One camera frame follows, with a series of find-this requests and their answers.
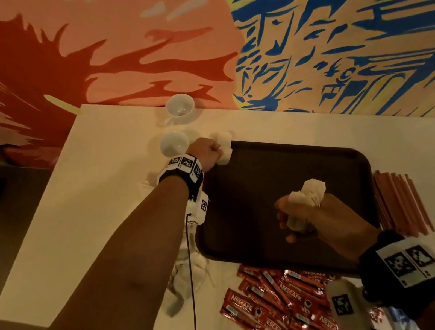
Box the black marker wristband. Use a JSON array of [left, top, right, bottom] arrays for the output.
[[352, 222, 435, 328], [154, 151, 209, 206]]

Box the dark brown tray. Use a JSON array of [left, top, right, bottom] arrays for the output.
[[179, 117, 389, 299]]

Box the person's right hand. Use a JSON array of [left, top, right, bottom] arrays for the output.
[[273, 179, 386, 275]]

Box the pile of white tea bags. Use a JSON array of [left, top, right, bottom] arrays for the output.
[[140, 162, 221, 318]]

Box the pile of blue sachets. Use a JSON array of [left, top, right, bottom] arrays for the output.
[[382, 301, 416, 330]]

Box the pile of red Nescafe sachets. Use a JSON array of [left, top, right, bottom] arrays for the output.
[[212, 242, 387, 330]]

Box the black camera cable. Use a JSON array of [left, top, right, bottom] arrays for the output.
[[170, 212, 213, 330]]

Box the person's left hand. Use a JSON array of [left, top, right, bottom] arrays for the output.
[[184, 133, 228, 177]]

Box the single white tea bag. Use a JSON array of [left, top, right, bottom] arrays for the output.
[[211, 129, 239, 168], [279, 175, 334, 235]]

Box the small white cup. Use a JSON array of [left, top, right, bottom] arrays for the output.
[[163, 91, 198, 124], [156, 129, 192, 160]]

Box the person's left forearm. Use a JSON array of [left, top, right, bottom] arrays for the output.
[[24, 174, 213, 330]]

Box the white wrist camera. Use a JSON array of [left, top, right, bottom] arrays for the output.
[[323, 272, 377, 330], [181, 189, 215, 229]]

